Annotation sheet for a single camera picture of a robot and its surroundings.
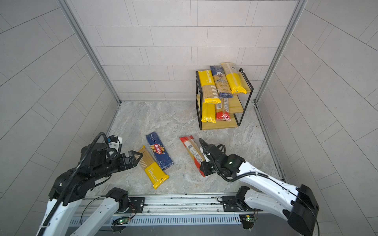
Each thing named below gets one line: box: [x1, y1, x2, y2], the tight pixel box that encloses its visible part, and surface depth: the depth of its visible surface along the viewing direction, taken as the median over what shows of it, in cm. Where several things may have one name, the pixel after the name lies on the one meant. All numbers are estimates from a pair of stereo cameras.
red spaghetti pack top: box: [216, 97, 231, 122], surface depth 88 cm
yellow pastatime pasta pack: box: [136, 145, 170, 190], surface depth 81 cm
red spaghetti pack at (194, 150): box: [179, 135, 206, 178], surface depth 80 cm
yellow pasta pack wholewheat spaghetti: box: [197, 69, 221, 104], surface depth 77 cm
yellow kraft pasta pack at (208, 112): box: [200, 102, 217, 124], surface depth 87 cm
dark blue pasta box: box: [145, 131, 174, 171], surface depth 88 cm
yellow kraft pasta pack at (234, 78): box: [220, 62, 248, 94], surface depth 81 cm
